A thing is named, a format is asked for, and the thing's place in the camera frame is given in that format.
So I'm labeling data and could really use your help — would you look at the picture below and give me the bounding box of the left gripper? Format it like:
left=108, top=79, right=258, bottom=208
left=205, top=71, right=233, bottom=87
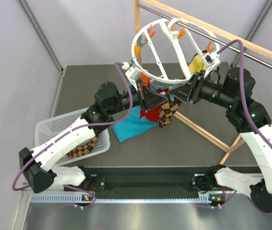
left=108, top=79, right=168, bottom=115

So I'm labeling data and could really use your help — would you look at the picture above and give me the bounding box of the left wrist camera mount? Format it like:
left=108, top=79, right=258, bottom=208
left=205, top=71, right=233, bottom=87
left=122, top=62, right=141, bottom=90

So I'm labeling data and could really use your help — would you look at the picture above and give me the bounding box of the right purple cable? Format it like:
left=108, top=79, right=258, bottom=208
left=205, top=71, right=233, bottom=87
left=217, top=39, right=272, bottom=227

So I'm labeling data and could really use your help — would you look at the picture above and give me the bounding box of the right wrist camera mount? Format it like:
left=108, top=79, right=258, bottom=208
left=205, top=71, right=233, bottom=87
left=201, top=51, right=221, bottom=78

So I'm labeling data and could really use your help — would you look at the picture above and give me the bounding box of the wooden drying rack frame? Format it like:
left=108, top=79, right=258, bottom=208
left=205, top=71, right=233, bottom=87
left=133, top=0, right=272, bottom=166

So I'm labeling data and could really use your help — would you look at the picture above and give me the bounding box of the teal cloth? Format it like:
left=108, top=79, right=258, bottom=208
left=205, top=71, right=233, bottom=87
left=112, top=105, right=157, bottom=142

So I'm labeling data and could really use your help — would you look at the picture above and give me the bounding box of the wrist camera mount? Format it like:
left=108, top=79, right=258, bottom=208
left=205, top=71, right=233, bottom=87
left=122, top=62, right=141, bottom=90
left=201, top=51, right=221, bottom=78

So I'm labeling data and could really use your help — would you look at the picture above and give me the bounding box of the white round clip hanger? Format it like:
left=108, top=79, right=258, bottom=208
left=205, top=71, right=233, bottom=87
left=131, top=18, right=220, bottom=84

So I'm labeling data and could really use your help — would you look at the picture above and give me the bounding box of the yellow cloth with black trim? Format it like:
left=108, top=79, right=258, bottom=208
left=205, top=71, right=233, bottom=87
left=189, top=54, right=207, bottom=74

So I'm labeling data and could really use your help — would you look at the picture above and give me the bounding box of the brown argyle sock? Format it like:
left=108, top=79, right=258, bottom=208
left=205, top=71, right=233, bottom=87
left=67, top=136, right=99, bottom=159
left=158, top=101, right=181, bottom=128

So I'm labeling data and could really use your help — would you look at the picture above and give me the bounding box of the slotted cable duct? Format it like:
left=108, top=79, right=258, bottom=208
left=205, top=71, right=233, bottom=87
left=30, top=193, right=224, bottom=204

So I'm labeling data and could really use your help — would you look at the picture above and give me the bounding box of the aluminium frame rail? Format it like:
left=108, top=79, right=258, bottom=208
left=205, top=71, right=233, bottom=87
left=17, top=0, right=64, bottom=73

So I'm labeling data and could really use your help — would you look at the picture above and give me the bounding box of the orange clothespin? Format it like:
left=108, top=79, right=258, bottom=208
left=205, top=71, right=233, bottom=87
left=140, top=73, right=150, bottom=86
left=134, top=46, right=141, bottom=56

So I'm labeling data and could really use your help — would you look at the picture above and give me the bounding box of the white perforated plastic basket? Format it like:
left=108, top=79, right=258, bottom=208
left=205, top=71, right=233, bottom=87
left=32, top=108, right=110, bottom=169

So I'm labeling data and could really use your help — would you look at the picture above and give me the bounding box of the red sock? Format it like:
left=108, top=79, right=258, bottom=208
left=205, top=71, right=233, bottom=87
left=139, top=88, right=170, bottom=123
left=140, top=73, right=157, bottom=91

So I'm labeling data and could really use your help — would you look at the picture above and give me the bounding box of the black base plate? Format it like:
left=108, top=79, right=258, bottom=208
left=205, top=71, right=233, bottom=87
left=63, top=174, right=225, bottom=194

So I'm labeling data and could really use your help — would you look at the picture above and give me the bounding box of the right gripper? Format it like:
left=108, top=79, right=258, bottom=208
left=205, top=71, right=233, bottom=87
left=169, top=69, right=235, bottom=109

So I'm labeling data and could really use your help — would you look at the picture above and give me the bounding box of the metal hanging rod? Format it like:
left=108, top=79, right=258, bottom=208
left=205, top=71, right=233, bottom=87
left=137, top=2, right=272, bottom=77

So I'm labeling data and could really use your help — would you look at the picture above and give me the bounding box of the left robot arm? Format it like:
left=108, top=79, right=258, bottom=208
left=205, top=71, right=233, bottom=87
left=19, top=81, right=168, bottom=193

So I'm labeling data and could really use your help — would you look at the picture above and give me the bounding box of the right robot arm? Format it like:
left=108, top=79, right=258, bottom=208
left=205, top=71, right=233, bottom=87
left=170, top=68, right=272, bottom=213

